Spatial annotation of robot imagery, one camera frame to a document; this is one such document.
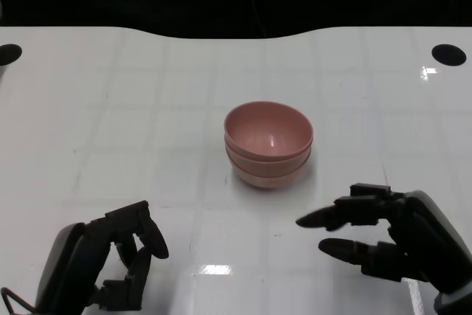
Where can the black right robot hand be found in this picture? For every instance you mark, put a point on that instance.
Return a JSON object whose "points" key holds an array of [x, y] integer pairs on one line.
{"points": [[427, 234]]}

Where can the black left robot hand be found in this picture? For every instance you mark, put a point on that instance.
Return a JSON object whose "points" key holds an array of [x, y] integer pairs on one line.
{"points": [[77, 259]]}

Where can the pink plastic bowl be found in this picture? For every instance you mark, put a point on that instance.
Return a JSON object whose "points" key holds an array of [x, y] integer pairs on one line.
{"points": [[267, 181], [265, 166], [265, 130]]}

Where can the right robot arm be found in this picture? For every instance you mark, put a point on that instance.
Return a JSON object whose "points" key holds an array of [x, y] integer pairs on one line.
{"points": [[457, 304]]}

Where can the black round table grommet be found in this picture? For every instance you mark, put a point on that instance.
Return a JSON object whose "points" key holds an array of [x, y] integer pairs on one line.
{"points": [[449, 55], [8, 53]]}

